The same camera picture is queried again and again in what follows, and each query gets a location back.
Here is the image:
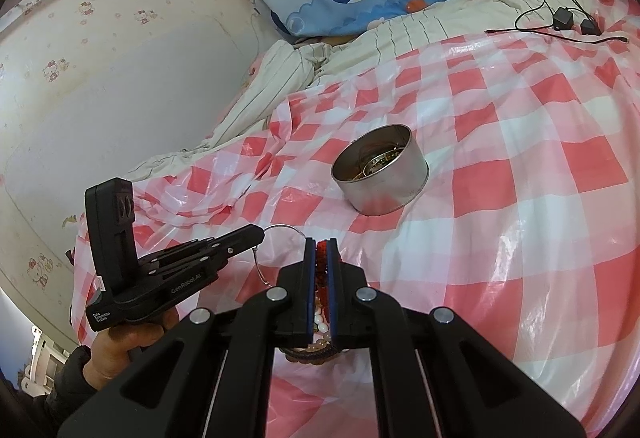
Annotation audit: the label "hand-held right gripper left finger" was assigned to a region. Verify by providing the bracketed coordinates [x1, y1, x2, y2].
[57, 238, 318, 438]

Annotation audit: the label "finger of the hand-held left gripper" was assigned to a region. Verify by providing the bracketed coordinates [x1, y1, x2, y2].
[136, 225, 267, 270]
[144, 254, 234, 287]

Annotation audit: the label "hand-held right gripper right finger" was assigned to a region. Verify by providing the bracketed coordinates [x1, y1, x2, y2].
[327, 238, 586, 438]

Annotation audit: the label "red bead bracelet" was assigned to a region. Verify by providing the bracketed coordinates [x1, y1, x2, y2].
[315, 239, 331, 314]

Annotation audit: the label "white bead bracelet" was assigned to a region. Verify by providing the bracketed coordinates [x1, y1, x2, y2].
[311, 308, 332, 339]

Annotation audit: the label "thin silver bangle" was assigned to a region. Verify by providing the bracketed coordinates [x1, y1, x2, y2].
[251, 223, 314, 293]

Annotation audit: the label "dark braided bracelet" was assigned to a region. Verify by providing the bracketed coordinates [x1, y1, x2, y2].
[285, 348, 351, 363]

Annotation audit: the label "round metal tin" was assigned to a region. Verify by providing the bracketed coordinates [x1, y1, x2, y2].
[331, 125, 430, 215]

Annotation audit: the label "pile of bracelets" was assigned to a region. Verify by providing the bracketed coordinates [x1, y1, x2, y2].
[349, 145, 402, 182]

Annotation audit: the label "person's left forearm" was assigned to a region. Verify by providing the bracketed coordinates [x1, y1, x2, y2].
[12, 345, 101, 438]

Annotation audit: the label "person's left hand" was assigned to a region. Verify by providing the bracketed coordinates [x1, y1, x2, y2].
[81, 309, 179, 391]

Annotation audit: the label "cream striped bedsheet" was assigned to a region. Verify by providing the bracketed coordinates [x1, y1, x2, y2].
[135, 0, 601, 179]

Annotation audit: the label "red white checked plastic sheet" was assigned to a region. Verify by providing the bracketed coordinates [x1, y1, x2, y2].
[70, 0, 640, 438]

